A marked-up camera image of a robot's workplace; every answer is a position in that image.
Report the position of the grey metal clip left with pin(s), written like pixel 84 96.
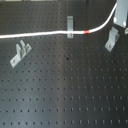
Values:
pixel 22 50

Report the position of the grey metal clip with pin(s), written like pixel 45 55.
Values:
pixel 22 50
pixel 70 26
pixel 112 40

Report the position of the grey metal clip right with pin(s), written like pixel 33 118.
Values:
pixel 112 40

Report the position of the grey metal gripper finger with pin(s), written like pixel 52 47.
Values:
pixel 121 13

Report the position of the grey metal clip middle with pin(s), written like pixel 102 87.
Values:
pixel 70 26

